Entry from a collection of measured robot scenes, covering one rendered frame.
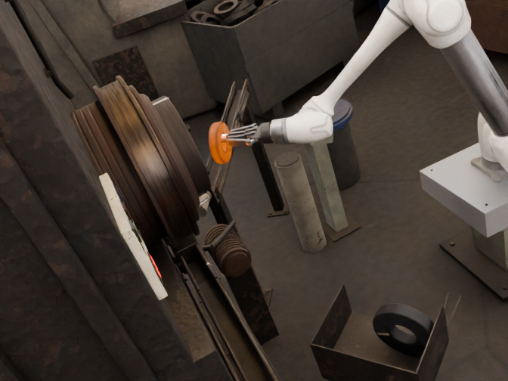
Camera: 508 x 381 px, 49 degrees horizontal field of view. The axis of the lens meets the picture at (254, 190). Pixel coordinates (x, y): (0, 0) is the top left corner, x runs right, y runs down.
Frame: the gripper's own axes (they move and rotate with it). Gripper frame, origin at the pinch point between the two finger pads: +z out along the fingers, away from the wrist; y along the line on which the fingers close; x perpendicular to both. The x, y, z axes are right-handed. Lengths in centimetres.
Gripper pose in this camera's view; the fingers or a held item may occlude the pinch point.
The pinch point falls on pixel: (219, 139)
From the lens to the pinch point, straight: 203.9
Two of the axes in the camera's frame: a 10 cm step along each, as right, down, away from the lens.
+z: -9.5, 0.9, 2.9
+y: 1.8, -6.1, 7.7
